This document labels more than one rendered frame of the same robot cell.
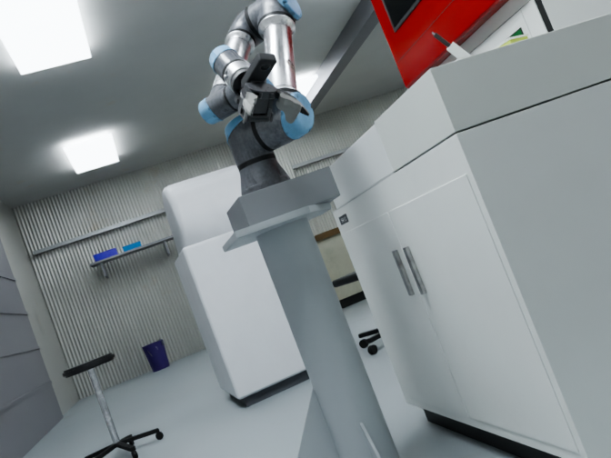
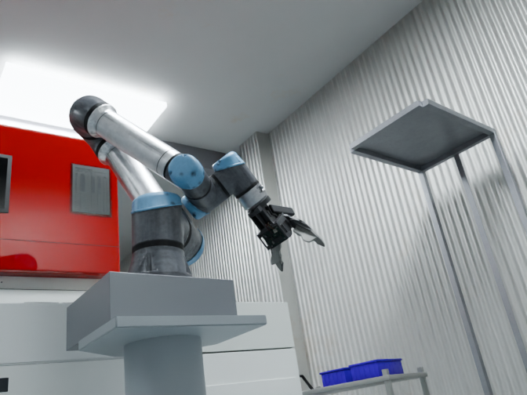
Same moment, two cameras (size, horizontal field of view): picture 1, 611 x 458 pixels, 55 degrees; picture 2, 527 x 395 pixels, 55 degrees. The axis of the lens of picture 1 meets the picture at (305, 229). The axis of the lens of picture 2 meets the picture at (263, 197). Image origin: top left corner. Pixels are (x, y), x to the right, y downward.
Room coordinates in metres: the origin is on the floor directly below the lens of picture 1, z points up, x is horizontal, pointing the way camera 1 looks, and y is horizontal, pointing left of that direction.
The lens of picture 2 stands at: (1.89, 1.16, 0.62)
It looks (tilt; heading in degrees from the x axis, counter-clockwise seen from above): 24 degrees up; 247
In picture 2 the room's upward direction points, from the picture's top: 9 degrees counter-clockwise
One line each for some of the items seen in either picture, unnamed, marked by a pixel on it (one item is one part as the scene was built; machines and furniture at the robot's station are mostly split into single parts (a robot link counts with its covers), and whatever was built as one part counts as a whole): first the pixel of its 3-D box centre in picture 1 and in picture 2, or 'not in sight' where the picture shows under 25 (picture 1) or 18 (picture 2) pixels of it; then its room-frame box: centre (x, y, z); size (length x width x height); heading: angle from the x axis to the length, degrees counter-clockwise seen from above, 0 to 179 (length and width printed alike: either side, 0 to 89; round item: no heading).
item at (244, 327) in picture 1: (237, 279); not in sight; (4.01, 0.56, 0.75); 0.79 x 0.68 x 1.50; 16
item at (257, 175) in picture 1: (262, 176); (158, 269); (1.71, 0.06, 0.96); 0.15 x 0.15 x 0.10
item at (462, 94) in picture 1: (515, 91); (198, 345); (1.47, -0.62, 0.89); 0.62 x 0.35 x 0.14; 105
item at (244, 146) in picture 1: (249, 138); (158, 222); (1.70, 0.06, 1.08); 0.13 x 0.12 x 0.14; 60
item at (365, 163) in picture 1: (365, 167); (91, 334); (1.84, -0.25, 0.89); 0.55 x 0.09 x 0.14; 15
